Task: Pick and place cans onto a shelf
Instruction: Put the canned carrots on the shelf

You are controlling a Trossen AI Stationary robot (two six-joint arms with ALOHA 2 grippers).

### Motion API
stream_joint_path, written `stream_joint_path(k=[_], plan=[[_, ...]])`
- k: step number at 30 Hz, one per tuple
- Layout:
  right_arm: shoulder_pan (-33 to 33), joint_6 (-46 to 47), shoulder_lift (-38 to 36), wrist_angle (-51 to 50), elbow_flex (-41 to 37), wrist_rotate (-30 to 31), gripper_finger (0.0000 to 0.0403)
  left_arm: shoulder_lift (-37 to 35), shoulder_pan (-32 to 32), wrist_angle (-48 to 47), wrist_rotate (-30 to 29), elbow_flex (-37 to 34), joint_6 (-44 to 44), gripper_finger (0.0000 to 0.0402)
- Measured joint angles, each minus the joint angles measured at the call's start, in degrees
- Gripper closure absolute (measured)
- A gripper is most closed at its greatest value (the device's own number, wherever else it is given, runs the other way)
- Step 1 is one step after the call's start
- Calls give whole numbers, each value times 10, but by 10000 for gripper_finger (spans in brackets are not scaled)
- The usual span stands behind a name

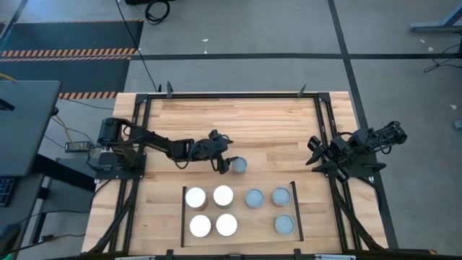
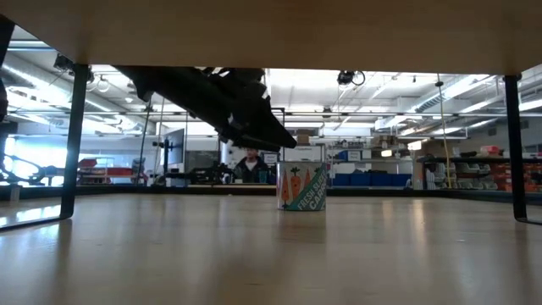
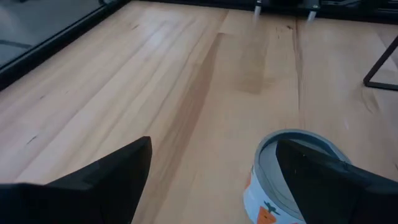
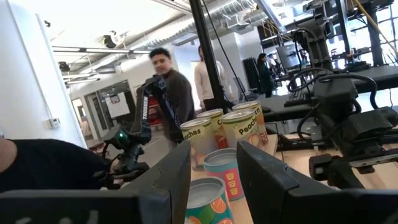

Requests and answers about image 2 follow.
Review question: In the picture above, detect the black tabletop equipment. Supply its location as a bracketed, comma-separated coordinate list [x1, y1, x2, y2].
[188, 163, 236, 186]

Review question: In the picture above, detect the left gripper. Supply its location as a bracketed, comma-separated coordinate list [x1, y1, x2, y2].
[181, 67, 297, 153]

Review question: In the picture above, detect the white cabinet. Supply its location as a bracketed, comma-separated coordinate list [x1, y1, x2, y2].
[270, 143, 327, 163]

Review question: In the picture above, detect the black monitor on stand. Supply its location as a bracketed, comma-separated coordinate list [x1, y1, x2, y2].
[152, 128, 186, 175]

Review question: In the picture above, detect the black ceiling-hung device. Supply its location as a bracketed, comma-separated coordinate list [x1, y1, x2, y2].
[53, 53, 95, 84]
[337, 69, 366, 87]

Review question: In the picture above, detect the red rolling cart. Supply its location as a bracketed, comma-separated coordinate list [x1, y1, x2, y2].
[77, 156, 139, 186]

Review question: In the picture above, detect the person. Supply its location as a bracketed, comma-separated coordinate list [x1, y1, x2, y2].
[234, 147, 273, 185]

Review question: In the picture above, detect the wooden shelf with black legs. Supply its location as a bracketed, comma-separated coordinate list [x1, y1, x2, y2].
[0, 0, 542, 233]

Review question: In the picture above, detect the black bin storage rack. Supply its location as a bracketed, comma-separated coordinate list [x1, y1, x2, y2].
[417, 145, 542, 194]

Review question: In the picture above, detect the carrot label tin can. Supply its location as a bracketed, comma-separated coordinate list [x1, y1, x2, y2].
[277, 160, 328, 212]

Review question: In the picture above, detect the yellow hanging cord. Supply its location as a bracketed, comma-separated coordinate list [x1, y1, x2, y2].
[435, 74, 453, 188]

